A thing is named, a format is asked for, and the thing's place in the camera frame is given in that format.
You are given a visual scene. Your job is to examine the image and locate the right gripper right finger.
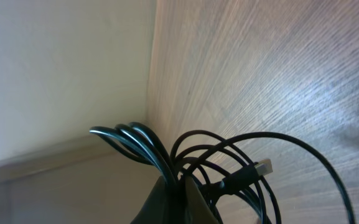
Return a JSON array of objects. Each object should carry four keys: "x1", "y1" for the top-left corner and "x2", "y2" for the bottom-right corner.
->
[{"x1": 185, "y1": 177, "x2": 219, "y2": 224}]

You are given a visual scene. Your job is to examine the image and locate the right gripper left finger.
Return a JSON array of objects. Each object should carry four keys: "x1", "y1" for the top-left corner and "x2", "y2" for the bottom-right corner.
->
[{"x1": 131, "y1": 176, "x2": 182, "y2": 224}]

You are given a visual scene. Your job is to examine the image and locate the thick black USB cable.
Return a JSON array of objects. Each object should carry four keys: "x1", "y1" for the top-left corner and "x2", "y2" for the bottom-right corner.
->
[{"x1": 89, "y1": 121, "x2": 274, "y2": 224}]

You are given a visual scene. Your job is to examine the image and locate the thin black USB cable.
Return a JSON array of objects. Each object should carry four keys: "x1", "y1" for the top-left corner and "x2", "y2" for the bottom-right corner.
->
[{"x1": 169, "y1": 129, "x2": 356, "y2": 224}]

